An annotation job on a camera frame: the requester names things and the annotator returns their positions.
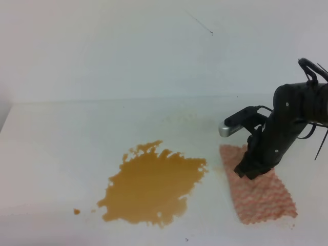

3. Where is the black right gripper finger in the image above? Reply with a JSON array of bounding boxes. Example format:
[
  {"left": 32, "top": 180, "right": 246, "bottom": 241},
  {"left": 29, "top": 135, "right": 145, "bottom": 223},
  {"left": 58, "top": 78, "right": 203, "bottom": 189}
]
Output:
[{"left": 247, "top": 163, "right": 272, "bottom": 180}]

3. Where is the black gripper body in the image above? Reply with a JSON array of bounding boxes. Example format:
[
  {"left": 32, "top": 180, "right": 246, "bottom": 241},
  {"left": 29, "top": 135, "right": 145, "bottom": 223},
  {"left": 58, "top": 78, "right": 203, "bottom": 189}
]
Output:
[{"left": 240, "top": 112, "right": 306, "bottom": 172}]

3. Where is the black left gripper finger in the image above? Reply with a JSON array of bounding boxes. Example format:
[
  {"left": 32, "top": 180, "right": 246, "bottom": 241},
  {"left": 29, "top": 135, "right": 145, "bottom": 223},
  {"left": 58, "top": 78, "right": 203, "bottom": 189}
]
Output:
[{"left": 234, "top": 158, "right": 250, "bottom": 178}]

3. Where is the brown coffee spill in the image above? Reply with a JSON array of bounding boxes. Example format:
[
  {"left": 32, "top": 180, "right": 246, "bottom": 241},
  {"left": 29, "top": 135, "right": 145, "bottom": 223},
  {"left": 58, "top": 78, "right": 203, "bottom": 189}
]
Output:
[{"left": 96, "top": 139, "right": 208, "bottom": 229}]

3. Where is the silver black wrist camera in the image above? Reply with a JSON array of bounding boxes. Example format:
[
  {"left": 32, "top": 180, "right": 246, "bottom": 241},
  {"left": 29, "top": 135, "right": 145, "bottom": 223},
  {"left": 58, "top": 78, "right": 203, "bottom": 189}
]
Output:
[{"left": 218, "top": 106, "right": 267, "bottom": 137}]

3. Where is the pink white striped rag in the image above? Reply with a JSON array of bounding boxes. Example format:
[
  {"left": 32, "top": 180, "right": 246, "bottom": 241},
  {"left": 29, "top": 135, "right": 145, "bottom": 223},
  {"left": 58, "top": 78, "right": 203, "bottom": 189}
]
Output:
[{"left": 219, "top": 145, "right": 298, "bottom": 224}]

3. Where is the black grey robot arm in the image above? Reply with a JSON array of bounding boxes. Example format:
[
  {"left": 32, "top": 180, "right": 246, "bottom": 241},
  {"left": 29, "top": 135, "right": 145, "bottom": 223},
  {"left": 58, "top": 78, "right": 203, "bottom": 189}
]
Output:
[{"left": 234, "top": 83, "right": 327, "bottom": 180}]

